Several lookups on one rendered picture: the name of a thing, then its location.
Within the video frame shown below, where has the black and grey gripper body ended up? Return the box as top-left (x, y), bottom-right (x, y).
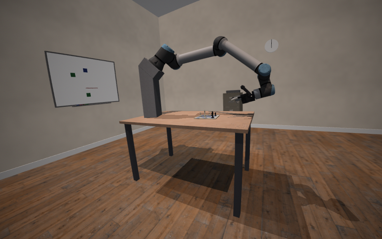
top-left (240, 91), bottom-right (255, 104)

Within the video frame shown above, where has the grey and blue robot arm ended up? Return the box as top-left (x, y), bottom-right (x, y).
top-left (149, 36), bottom-right (275, 99)

